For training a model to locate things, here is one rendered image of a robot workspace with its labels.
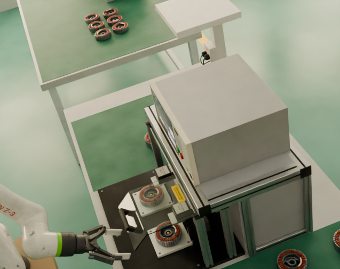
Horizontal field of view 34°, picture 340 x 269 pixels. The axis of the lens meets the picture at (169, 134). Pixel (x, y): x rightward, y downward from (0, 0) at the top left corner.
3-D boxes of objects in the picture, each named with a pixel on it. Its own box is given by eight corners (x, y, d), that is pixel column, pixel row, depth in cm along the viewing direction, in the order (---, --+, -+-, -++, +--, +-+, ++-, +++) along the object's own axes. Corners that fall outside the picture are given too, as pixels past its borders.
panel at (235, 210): (245, 253, 216) (237, 201, 197) (188, 154, 267) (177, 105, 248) (247, 252, 216) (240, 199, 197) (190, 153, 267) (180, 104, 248)
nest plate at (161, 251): (158, 258, 222) (157, 256, 221) (148, 232, 233) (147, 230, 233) (192, 244, 224) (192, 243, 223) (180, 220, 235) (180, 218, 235)
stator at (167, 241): (160, 251, 223) (158, 245, 220) (152, 232, 231) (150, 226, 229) (186, 241, 224) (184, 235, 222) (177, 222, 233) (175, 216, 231)
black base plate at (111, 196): (134, 299, 212) (132, 295, 210) (98, 192, 261) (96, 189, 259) (245, 254, 218) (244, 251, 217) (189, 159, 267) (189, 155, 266)
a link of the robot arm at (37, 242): (20, 265, 204) (25, 247, 197) (17, 238, 212) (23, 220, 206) (57, 264, 210) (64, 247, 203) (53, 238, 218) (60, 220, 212)
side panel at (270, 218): (250, 257, 217) (242, 201, 197) (246, 251, 219) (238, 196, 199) (313, 231, 221) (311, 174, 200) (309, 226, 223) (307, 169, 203)
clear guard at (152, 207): (134, 251, 197) (131, 240, 193) (118, 207, 215) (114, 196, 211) (218, 218, 201) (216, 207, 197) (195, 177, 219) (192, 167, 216)
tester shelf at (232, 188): (200, 218, 194) (198, 209, 192) (145, 115, 247) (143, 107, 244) (311, 174, 200) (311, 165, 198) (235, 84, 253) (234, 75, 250)
